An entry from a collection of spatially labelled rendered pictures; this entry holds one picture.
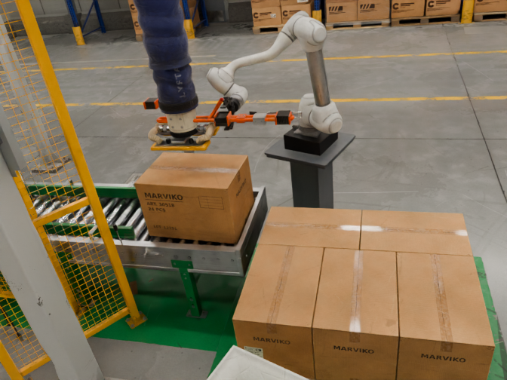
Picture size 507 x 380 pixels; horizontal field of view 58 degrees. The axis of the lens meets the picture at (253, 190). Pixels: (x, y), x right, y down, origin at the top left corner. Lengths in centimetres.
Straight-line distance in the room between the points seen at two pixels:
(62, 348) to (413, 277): 180
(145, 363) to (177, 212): 93
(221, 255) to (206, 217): 25
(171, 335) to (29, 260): 122
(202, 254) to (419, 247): 125
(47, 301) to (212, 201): 100
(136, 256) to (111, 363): 66
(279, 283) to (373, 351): 58
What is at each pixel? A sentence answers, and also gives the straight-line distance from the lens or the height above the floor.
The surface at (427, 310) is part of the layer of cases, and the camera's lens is 242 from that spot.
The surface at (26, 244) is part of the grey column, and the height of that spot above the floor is 115.
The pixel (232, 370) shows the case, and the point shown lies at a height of 102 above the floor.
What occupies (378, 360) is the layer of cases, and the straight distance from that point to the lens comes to 243.
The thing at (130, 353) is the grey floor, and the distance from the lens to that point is 314.
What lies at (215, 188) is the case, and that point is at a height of 94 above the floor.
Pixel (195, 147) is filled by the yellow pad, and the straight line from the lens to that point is 263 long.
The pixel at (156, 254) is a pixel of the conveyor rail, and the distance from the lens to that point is 291.
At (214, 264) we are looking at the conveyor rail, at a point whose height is 49.
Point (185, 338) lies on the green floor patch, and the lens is 310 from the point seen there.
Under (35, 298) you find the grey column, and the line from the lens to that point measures 233.
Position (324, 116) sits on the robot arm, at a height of 107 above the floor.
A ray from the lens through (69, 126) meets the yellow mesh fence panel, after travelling 253.
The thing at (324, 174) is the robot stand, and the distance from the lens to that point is 345.
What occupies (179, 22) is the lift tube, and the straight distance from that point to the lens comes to 251.
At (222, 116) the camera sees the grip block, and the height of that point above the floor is 128.
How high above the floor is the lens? 228
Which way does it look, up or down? 32 degrees down
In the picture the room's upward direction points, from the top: 8 degrees counter-clockwise
